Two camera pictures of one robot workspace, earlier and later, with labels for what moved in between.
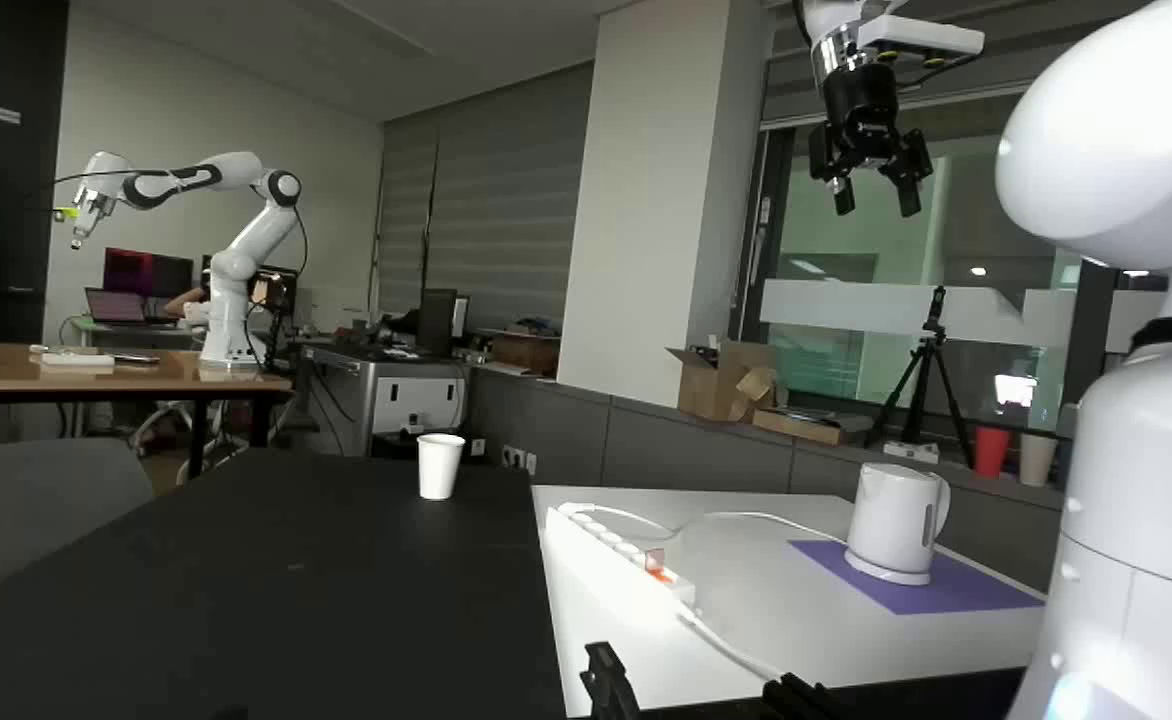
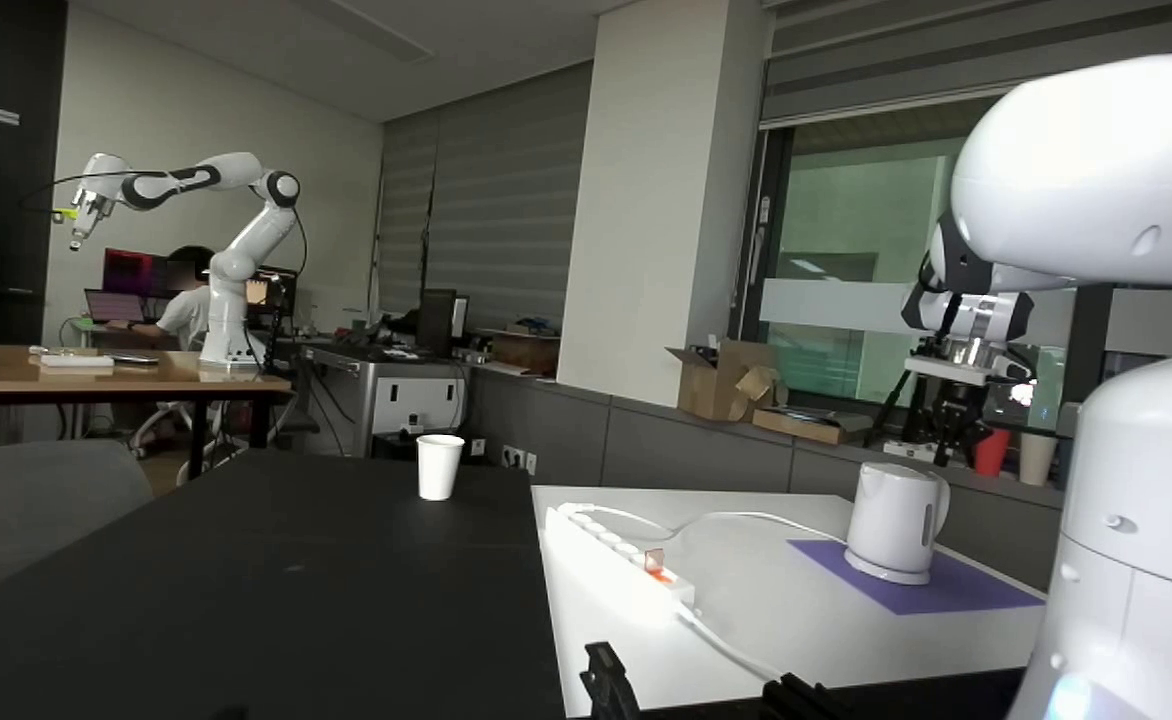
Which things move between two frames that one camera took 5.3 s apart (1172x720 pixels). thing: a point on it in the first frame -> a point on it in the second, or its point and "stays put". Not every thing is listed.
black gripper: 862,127 -> 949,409
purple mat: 946,584 stays put
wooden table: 120,374 stays put
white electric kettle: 895,521 stays put
